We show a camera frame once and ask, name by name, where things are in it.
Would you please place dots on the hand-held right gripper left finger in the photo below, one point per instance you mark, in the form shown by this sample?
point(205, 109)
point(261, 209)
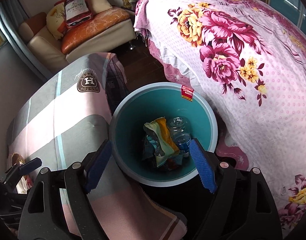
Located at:
point(98, 165)

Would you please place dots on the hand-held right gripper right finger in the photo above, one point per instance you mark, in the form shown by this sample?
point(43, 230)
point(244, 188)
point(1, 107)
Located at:
point(203, 167)

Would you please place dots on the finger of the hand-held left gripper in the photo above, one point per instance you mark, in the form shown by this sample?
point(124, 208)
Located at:
point(30, 164)

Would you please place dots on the brown snack packet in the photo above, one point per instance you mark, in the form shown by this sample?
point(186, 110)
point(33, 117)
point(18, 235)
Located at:
point(16, 158)

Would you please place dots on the clear bottle with blue label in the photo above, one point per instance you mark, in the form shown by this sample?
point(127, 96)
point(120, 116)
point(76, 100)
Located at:
point(179, 130)

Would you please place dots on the teal trash bin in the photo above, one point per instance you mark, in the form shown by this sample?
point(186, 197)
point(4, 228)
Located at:
point(198, 115)

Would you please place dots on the orange snack bag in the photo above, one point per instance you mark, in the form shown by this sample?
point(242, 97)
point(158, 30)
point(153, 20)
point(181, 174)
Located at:
point(163, 127)

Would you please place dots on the pale yellow wrapper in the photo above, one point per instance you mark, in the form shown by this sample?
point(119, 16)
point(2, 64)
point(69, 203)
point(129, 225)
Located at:
point(155, 136)

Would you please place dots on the grey pink checked tablecloth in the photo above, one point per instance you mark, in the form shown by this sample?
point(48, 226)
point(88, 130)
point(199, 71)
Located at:
point(68, 120)

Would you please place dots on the pink floral bedspread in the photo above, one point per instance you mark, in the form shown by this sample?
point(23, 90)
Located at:
point(243, 80)

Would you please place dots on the cream leather sofa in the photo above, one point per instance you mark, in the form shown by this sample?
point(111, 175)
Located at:
point(50, 50)

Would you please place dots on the orange seat cushion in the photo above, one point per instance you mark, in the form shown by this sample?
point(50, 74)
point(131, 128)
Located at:
point(93, 27)

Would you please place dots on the yellow cartoon pillow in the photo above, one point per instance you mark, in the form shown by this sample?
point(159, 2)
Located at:
point(55, 22)

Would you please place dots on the grey curtain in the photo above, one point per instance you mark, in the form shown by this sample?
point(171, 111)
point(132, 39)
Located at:
point(17, 15)

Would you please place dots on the bottle shaped pillow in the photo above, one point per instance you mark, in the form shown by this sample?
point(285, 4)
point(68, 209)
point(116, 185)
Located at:
point(76, 7)

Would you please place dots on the beige pillow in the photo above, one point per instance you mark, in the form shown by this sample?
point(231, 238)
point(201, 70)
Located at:
point(99, 3)

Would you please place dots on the teal door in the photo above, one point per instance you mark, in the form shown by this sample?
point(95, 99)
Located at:
point(288, 0)

